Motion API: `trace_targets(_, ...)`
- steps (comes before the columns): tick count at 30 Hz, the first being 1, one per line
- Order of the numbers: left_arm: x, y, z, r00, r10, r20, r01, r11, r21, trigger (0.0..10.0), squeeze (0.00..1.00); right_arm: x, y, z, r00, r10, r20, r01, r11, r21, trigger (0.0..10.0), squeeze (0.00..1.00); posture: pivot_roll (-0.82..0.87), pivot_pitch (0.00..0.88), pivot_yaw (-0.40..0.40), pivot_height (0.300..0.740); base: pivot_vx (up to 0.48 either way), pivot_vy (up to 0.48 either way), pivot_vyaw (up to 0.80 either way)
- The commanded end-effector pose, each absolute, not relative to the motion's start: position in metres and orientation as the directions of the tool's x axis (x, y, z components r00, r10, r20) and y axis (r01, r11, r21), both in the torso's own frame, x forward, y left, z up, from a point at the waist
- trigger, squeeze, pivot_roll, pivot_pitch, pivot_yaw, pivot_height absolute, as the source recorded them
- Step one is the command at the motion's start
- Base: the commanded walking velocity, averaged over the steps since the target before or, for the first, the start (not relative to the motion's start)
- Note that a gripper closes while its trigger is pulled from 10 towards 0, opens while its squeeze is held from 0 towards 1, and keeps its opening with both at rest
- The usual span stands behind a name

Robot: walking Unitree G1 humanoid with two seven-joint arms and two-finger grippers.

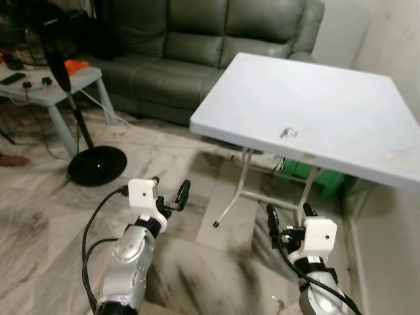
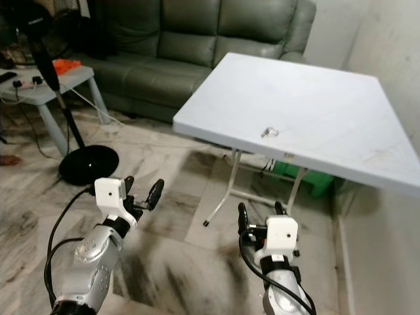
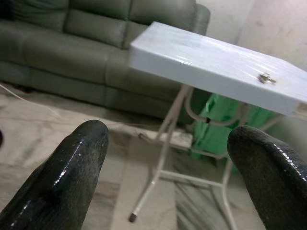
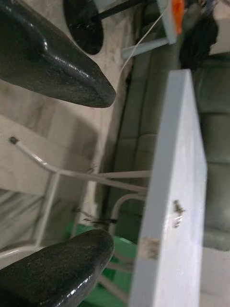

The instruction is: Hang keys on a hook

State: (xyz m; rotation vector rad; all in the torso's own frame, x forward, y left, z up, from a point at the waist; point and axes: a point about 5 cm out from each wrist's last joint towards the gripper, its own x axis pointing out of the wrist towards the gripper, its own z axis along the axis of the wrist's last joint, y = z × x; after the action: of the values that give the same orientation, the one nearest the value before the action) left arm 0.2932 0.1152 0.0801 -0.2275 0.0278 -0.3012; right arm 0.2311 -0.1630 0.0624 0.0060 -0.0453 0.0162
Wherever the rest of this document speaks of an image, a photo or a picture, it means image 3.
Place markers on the grey-green leather sofa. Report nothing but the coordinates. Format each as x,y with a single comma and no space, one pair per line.
67,55

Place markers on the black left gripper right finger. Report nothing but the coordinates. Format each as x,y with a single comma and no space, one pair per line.
271,177

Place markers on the white folding table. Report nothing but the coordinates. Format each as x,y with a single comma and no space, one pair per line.
204,60

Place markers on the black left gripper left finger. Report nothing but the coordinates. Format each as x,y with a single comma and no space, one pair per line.
69,172

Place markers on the metal key bunch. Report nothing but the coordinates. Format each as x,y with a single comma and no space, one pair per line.
266,79

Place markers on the green fabric bag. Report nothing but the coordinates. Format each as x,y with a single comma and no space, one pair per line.
216,134

